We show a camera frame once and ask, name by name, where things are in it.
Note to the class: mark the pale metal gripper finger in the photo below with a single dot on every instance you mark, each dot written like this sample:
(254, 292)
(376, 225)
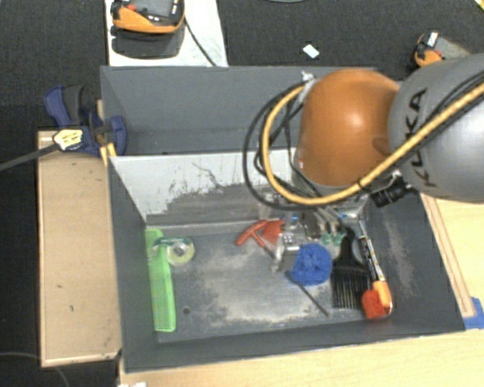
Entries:
(290, 254)
(277, 261)

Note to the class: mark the blue yarn ball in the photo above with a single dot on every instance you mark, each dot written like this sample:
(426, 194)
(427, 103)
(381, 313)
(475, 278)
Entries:
(310, 265)

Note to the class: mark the red plastic spray nozzle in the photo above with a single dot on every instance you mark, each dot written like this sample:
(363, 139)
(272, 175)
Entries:
(268, 229)

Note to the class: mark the grey metal bin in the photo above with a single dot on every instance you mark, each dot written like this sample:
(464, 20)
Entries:
(239, 286)

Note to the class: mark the thin black stick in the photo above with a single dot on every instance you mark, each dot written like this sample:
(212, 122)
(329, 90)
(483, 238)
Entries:
(312, 300)

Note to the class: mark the clear tape roll dispenser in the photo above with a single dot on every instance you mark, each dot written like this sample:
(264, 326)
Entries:
(180, 251)

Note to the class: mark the black and orange tool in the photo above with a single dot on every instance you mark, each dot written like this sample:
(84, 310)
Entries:
(377, 299)

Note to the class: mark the pale wood board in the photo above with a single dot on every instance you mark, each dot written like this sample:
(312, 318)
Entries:
(77, 246)

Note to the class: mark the black cylinder on white bracket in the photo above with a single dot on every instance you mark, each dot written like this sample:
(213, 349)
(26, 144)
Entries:
(389, 194)

